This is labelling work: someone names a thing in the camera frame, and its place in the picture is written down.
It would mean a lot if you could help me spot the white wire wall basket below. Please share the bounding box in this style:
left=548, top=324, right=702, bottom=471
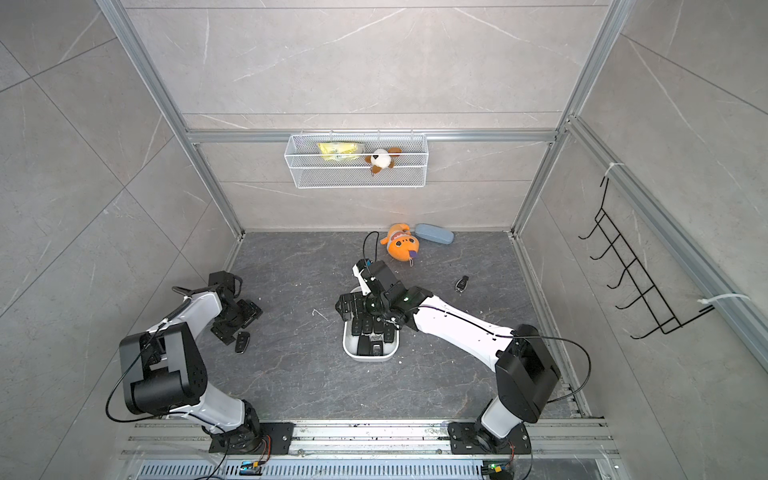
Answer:
left=284, top=132, right=429, bottom=189

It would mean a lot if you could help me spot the white storage box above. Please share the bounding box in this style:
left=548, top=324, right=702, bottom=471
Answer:
left=335, top=287, right=400, bottom=363

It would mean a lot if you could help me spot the orange plush toy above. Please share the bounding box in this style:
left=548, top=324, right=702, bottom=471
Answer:
left=380, top=223, right=419, bottom=264

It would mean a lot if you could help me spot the black silver car key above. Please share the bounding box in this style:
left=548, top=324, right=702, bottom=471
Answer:
left=356, top=335, right=385, bottom=357

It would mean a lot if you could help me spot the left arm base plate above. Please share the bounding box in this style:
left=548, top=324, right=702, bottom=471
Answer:
left=208, top=422, right=295, bottom=456

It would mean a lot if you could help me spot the black silver Mercedes key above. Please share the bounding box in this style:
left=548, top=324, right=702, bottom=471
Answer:
left=455, top=275, right=469, bottom=293

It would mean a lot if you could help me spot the yellow packet in basket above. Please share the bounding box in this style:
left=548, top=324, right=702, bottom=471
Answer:
left=317, top=142, right=365, bottom=162

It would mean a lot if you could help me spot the brown white plush dog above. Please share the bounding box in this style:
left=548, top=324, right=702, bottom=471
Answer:
left=365, top=147, right=402, bottom=175

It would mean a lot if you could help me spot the aluminium mounting rail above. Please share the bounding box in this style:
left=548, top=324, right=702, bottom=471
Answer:
left=117, top=418, right=620, bottom=461

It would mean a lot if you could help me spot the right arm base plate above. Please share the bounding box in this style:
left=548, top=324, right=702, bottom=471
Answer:
left=447, top=421, right=532, bottom=455

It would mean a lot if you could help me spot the black wall hook rack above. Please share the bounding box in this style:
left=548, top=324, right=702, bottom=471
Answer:
left=578, top=177, right=715, bottom=341

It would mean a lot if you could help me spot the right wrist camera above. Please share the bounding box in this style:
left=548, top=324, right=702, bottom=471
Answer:
left=352, top=258, right=374, bottom=296

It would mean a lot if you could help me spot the blue glasses case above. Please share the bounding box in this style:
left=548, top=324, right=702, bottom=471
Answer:
left=413, top=223, right=455, bottom=245

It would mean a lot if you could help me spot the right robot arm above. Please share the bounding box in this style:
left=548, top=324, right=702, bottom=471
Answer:
left=335, top=257, right=562, bottom=448

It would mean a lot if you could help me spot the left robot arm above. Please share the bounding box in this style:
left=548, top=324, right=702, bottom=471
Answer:
left=105, top=271, right=265, bottom=451

